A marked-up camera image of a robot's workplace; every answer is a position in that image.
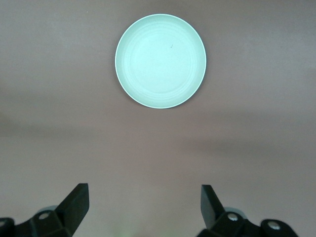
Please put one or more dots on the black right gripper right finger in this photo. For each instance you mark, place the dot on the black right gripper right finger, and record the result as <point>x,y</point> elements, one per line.
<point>222,224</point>

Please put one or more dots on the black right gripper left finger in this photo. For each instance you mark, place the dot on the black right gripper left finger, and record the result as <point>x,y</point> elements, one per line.
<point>61,222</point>

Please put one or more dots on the brown table cloth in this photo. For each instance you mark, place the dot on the brown table cloth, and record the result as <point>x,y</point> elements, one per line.
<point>49,123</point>

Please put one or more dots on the pale green plate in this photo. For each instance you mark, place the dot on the pale green plate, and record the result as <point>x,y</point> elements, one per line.
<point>160,61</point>

